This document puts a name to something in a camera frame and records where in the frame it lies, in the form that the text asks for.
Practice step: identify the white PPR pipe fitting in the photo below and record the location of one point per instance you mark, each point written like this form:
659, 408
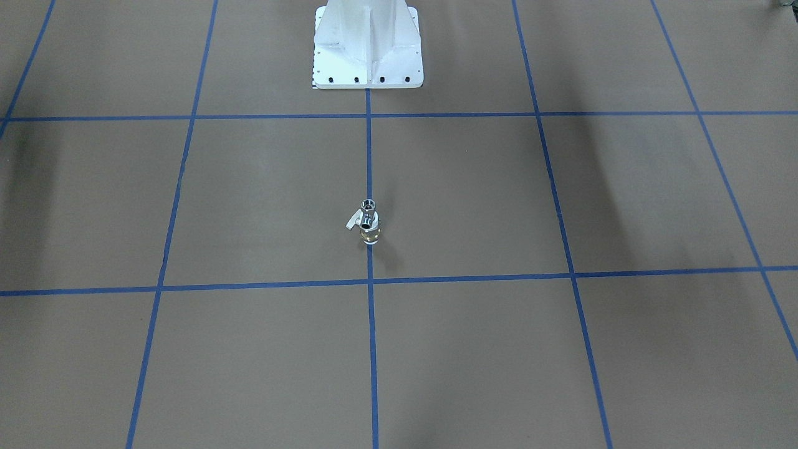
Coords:
369, 237

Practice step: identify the white pedestal column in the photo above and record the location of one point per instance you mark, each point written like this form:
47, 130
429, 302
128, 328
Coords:
367, 45

